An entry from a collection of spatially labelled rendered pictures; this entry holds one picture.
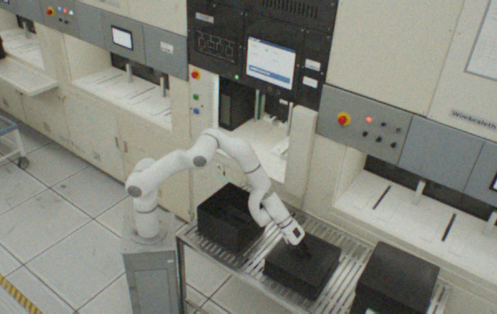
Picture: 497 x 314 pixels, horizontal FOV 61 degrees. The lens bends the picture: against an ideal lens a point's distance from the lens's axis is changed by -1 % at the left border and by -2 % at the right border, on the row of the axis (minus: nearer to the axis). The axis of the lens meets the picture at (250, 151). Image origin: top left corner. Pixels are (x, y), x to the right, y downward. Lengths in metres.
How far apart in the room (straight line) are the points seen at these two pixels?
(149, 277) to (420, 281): 1.37
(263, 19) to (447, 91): 0.91
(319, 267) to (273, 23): 1.19
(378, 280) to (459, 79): 0.88
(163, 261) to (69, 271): 1.11
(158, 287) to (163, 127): 1.11
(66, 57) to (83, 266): 1.62
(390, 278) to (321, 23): 1.15
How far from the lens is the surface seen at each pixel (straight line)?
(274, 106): 2.98
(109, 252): 3.36
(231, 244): 2.21
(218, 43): 2.40
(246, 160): 1.85
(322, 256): 2.15
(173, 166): 1.96
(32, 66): 4.24
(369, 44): 1.95
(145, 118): 3.15
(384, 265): 2.00
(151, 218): 2.24
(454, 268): 2.37
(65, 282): 3.26
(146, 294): 2.56
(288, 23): 2.10
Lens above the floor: 2.44
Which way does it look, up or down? 35 degrees down
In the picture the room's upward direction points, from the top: 4 degrees clockwise
